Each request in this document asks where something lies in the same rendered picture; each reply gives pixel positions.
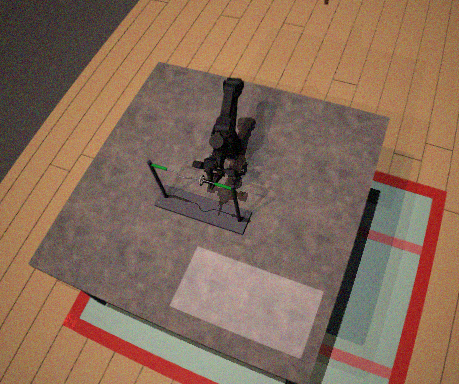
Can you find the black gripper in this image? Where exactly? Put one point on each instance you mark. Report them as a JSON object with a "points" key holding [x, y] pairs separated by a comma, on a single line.
{"points": [[220, 172]]}

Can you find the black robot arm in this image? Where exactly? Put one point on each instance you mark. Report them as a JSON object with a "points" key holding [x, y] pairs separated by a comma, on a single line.
{"points": [[224, 137]]}

